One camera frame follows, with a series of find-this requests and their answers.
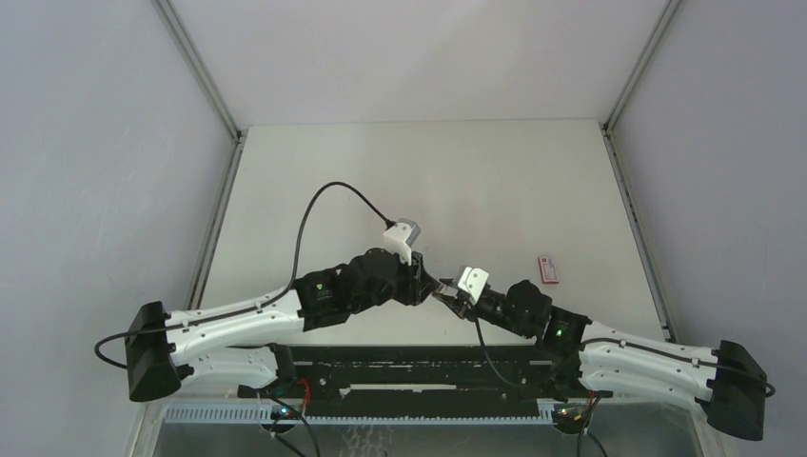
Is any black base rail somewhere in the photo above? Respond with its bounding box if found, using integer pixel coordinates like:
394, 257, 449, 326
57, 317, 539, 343
236, 343, 616, 421

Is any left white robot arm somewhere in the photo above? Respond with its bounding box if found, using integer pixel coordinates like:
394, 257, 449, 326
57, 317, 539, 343
125, 248, 441, 403

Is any white slotted cable duct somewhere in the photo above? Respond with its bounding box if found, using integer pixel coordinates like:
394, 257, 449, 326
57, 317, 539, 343
163, 403, 554, 426

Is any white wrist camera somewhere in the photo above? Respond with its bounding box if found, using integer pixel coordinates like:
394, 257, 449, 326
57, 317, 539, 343
452, 266, 489, 306
383, 218, 421, 265

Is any right aluminium frame rail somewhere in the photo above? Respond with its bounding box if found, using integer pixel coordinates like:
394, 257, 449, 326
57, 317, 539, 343
600, 0, 685, 343

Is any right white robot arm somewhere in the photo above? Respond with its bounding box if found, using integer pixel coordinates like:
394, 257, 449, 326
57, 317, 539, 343
432, 280, 775, 442

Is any aluminium frame rail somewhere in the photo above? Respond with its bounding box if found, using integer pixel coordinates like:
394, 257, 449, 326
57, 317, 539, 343
152, 0, 244, 310
600, 0, 685, 343

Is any left aluminium frame rail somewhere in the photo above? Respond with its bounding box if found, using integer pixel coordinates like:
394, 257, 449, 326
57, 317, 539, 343
152, 0, 244, 310

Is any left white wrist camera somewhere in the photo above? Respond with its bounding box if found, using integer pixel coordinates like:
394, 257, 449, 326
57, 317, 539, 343
383, 218, 421, 265

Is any left black camera cable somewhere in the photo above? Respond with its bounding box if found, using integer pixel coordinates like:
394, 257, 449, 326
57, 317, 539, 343
94, 181, 397, 371

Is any red white staple box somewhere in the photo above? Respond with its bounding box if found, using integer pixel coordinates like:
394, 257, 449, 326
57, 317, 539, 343
538, 256, 560, 285

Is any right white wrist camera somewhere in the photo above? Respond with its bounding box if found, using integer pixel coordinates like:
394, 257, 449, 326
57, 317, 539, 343
452, 266, 489, 306

